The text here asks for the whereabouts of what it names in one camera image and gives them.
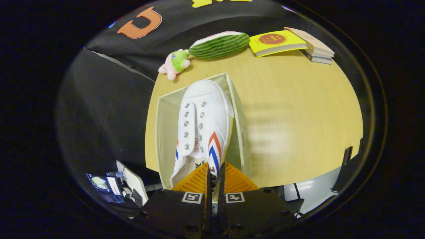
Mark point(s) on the black backdrop cloth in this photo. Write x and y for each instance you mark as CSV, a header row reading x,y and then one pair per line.
x,y
99,116

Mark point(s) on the blue printed box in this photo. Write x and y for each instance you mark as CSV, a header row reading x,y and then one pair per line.
x,y
106,189

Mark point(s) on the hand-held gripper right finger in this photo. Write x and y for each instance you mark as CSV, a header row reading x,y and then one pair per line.
x,y
220,199

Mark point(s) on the watermelon slice plush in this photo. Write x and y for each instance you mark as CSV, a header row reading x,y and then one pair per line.
x,y
220,44

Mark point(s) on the yellow book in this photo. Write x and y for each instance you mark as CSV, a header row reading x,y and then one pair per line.
x,y
275,41

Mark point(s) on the cream fabric storage box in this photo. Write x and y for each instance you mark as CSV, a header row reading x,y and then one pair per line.
x,y
166,132

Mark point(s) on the white canvas shoe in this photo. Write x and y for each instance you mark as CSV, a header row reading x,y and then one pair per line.
x,y
206,99

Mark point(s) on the black chair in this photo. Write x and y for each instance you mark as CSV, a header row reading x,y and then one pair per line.
x,y
348,169

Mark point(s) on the pink and green plush toy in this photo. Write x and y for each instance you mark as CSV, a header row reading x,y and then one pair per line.
x,y
177,61

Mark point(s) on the grey book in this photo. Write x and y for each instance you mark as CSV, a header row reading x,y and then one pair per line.
x,y
317,59

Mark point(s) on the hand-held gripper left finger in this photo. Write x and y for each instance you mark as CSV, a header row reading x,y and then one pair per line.
x,y
210,199

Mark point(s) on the beige book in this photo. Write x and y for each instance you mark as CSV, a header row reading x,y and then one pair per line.
x,y
312,41

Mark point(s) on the white board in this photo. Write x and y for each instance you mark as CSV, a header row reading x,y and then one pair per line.
x,y
132,179

